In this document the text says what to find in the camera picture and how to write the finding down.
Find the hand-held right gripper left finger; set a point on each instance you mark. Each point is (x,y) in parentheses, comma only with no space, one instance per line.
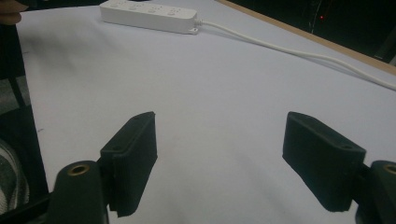
(134,161)

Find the black chair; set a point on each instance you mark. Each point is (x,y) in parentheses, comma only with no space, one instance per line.
(12,49)

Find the striped grey cloth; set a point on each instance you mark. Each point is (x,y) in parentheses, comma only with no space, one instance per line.
(9,183)

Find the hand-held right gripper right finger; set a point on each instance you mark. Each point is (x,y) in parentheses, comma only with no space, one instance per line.
(320,161)

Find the white power strip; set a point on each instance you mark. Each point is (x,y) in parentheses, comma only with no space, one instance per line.
(149,16)

